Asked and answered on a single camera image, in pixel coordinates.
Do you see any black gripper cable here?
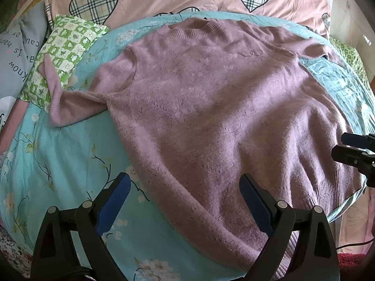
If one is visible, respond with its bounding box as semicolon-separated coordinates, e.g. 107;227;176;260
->
335;237;375;252

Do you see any red floor mat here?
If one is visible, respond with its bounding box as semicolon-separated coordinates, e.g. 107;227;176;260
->
337;253;374;281

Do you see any dark floral bed sheet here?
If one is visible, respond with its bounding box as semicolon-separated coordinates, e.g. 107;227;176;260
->
1;227;32;278

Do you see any green white checkered pillow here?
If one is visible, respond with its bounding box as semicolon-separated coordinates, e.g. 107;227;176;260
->
19;15;109;111

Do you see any mauve knit sweater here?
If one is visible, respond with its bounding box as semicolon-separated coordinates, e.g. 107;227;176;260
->
40;18;362;270

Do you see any grey text-print pillow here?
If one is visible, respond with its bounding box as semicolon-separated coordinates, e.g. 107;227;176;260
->
0;2;49;100

